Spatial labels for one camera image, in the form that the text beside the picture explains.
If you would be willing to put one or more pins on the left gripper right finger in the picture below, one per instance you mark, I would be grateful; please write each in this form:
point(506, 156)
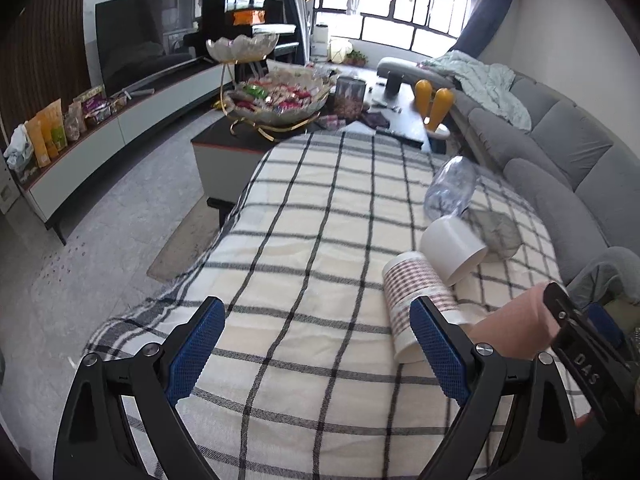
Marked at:
point(539, 440)

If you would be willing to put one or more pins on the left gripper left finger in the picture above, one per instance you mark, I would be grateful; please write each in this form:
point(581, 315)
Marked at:
point(94, 438)

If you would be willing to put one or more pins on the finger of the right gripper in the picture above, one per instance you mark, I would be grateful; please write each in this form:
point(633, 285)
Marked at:
point(607, 380)
point(606, 327)

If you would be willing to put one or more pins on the pink ribbed cup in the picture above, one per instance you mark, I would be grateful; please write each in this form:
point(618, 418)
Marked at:
point(521, 328)

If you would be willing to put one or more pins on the white paper cup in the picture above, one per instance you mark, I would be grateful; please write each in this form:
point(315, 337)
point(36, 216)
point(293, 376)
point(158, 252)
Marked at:
point(452, 249)

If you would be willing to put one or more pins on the red striped paper cup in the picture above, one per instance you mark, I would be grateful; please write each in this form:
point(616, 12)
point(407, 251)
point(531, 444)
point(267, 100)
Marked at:
point(406, 277)

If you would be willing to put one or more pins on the grey crumpled plastic bag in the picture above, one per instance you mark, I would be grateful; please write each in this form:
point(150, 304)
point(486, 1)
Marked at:
point(497, 231)

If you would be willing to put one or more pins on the grey sectional sofa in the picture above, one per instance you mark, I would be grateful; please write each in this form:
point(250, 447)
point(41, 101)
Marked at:
point(580, 178)

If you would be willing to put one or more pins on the clear plastic bottle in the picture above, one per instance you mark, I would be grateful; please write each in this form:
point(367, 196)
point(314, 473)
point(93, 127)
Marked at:
point(451, 190)

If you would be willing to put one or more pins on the checked white tablecloth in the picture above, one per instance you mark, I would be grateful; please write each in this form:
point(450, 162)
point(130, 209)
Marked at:
point(303, 383)

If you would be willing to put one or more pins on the light green blanket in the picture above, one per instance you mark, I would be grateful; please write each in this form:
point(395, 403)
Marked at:
point(487, 84)

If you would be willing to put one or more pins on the yellow rabbit ear stool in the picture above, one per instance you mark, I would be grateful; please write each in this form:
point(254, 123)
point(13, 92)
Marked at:
point(433, 106)

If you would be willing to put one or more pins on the white tv cabinet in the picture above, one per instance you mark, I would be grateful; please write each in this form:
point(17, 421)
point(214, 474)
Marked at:
point(155, 102)

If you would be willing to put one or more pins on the dark blue right curtain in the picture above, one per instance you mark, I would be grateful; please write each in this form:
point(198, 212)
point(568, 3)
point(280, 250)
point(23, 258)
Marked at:
point(485, 20)

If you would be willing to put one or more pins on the dark coffee table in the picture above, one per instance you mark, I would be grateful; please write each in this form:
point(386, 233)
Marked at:
point(227, 154)

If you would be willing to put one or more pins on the orange snack bag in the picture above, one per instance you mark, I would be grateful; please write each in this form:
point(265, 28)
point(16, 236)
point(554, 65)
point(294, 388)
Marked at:
point(46, 132)

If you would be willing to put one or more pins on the glass snack jar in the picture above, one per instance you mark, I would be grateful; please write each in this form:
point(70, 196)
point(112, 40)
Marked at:
point(349, 97)

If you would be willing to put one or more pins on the snack filled fruit tray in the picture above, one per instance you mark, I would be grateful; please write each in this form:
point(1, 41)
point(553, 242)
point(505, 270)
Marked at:
point(282, 97)

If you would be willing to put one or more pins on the black television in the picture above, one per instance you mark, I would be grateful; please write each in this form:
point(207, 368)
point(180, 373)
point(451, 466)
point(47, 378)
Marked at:
point(139, 38)

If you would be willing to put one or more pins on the white upper tray bowl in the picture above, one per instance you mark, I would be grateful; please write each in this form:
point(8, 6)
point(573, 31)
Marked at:
point(241, 49)

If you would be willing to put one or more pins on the black piano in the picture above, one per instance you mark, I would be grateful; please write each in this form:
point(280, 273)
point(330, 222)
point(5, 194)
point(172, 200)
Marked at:
point(232, 18)

